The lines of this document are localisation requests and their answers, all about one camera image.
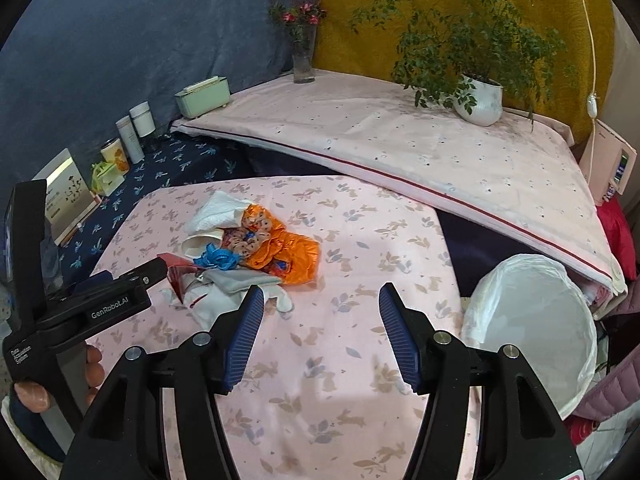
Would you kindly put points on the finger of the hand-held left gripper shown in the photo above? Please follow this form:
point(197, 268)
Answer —
point(140, 275)

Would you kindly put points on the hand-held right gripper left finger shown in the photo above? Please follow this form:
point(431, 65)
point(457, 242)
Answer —
point(244, 332)

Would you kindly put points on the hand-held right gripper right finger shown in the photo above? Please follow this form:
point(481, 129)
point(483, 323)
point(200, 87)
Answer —
point(400, 332)

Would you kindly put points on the red foil wrapper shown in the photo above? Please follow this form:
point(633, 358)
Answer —
point(175, 272)

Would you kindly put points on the cream paper scrap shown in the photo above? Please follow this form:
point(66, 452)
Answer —
point(197, 245)

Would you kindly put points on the blue plastic wrapper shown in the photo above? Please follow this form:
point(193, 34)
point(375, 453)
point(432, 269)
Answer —
point(217, 257)

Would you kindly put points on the orange plastic bag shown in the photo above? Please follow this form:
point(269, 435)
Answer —
point(292, 255)

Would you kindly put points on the white tissue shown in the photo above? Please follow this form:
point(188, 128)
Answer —
point(217, 210)

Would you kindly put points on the patterned snack wrapper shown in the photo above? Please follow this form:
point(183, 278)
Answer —
point(252, 227)

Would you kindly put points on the white plastic bag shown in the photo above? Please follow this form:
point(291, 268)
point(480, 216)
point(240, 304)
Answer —
point(530, 330)

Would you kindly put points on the person's left hand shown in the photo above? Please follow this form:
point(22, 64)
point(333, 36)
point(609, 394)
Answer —
point(32, 396)

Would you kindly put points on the pink floral tablecloth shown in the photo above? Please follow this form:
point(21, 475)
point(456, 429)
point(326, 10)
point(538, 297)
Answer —
point(340, 260)

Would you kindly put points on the yellow green packet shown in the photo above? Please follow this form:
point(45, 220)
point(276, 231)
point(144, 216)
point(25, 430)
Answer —
point(106, 177)

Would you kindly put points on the gold white card box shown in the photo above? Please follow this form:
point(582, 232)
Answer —
point(67, 195)

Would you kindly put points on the dark purple cloth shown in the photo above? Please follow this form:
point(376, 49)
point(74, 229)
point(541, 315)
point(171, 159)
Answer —
point(480, 250)

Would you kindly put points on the navy floral cloth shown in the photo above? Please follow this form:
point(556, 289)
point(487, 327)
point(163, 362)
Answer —
point(175, 165)

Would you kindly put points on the tin with orange flowers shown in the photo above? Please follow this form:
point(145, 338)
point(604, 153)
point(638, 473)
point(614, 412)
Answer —
point(114, 157)

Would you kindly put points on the tall white canister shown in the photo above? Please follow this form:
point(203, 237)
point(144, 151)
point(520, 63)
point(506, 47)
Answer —
point(129, 140)

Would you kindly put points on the short white canister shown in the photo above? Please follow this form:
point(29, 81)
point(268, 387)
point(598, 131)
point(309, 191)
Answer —
point(142, 120)

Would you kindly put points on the pale pink dotted cloth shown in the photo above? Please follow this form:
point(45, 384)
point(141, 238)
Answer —
point(400, 150)

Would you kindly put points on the pale green box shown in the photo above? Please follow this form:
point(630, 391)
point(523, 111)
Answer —
point(202, 97)

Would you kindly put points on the pink puffer jacket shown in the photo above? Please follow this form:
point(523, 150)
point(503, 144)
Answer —
point(610, 385)

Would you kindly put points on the red cloth item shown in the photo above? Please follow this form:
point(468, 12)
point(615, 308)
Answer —
point(615, 235)

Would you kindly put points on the blue backdrop cloth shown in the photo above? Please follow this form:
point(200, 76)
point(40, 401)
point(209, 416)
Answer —
point(125, 35)

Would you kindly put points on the white ceramic plant pot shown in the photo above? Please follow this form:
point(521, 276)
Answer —
point(480, 100)

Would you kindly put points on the glass vase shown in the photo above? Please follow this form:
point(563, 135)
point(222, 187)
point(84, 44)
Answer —
point(303, 65)

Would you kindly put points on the pink electronic device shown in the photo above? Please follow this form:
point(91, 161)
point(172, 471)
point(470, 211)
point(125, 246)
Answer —
point(607, 160)

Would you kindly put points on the pink flowers bunch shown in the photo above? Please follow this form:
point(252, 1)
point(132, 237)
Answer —
point(300, 15)

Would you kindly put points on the green leafy plant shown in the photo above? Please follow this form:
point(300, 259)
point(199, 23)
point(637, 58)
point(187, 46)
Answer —
point(450, 25)

